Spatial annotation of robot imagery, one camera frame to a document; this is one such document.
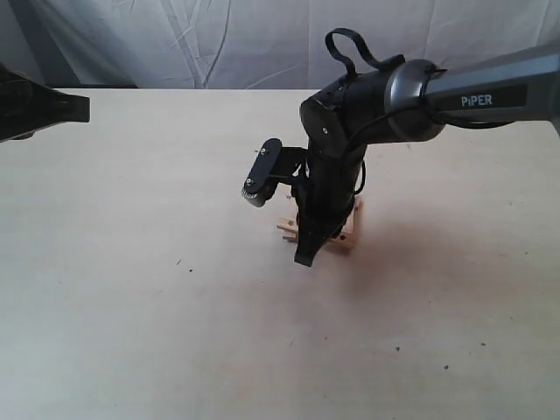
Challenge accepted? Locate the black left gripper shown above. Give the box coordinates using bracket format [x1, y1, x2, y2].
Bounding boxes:
[1, 65, 90, 143]

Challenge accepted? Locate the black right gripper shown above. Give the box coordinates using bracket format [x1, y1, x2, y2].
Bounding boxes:
[292, 147, 363, 267]

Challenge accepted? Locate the wooden stick with holes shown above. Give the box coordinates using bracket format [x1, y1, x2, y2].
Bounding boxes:
[328, 196, 363, 252]
[276, 218, 298, 242]

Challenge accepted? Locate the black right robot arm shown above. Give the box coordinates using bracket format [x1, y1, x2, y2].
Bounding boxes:
[294, 44, 559, 266]

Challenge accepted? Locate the white backdrop cloth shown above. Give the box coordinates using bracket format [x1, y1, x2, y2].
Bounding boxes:
[1, 1, 559, 89]

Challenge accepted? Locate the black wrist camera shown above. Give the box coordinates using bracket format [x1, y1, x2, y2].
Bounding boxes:
[241, 138, 307, 207]

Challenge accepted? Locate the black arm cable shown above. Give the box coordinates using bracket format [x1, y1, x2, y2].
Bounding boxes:
[324, 27, 406, 78]

